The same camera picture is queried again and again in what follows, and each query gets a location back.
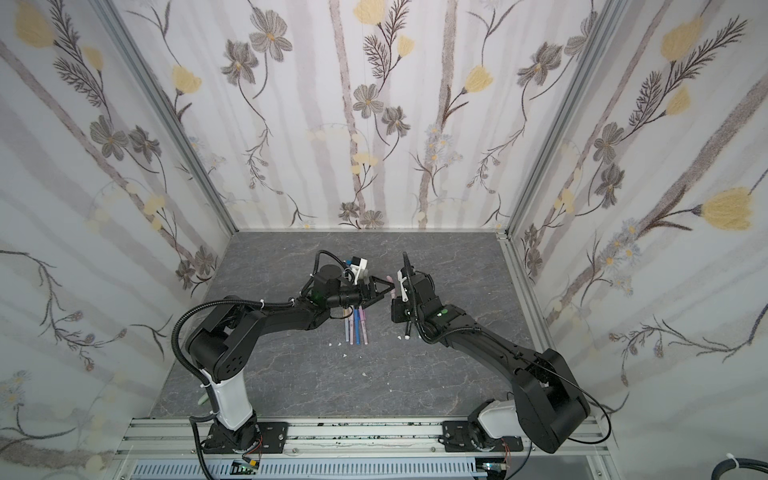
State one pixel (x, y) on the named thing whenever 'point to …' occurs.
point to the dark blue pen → (357, 326)
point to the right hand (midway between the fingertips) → (388, 295)
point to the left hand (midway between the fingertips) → (385, 285)
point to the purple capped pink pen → (362, 314)
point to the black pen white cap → (408, 327)
